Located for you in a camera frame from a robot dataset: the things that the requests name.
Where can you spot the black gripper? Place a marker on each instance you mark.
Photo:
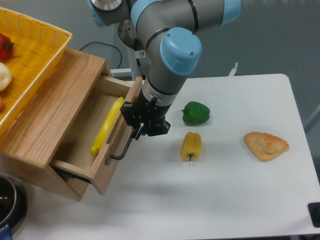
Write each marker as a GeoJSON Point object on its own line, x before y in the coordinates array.
{"type": "Point", "coordinates": [145, 112]}

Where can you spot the wooden top drawer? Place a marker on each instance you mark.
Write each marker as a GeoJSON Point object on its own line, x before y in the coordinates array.
{"type": "Point", "coordinates": [72, 158]}

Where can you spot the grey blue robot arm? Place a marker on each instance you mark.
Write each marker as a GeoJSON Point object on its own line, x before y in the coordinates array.
{"type": "Point", "coordinates": [168, 32]}

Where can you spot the wooden drawer cabinet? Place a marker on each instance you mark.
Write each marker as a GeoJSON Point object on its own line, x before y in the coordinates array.
{"type": "Point", "coordinates": [29, 144]}

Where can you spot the yellow squash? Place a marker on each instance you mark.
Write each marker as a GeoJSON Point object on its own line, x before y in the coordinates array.
{"type": "Point", "coordinates": [106, 127]}

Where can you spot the green bell pepper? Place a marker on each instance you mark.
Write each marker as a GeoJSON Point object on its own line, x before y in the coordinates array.
{"type": "Point", "coordinates": [195, 113]}

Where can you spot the yellow bell pepper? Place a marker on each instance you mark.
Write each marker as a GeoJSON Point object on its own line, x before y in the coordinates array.
{"type": "Point", "coordinates": [191, 147]}

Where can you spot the golden pastry bread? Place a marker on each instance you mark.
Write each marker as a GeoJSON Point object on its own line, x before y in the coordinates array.
{"type": "Point", "coordinates": [264, 146]}

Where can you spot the yellow plastic basket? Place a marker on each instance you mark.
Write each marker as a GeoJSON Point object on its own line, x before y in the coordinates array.
{"type": "Point", "coordinates": [38, 47]}

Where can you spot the white onion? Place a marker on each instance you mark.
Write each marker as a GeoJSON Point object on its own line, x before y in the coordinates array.
{"type": "Point", "coordinates": [5, 76]}

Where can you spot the red bell pepper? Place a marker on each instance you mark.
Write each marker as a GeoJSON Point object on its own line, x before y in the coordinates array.
{"type": "Point", "coordinates": [6, 47]}

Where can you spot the dark metal pot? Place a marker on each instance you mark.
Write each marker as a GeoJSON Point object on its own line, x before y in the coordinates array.
{"type": "Point", "coordinates": [14, 205]}

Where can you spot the black corner device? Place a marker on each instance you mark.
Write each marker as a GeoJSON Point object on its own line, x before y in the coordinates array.
{"type": "Point", "coordinates": [314, 212]}

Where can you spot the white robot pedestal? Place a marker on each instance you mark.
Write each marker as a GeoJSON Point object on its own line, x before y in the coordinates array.
{"type": "Point", "coordinates": [139, 61]}

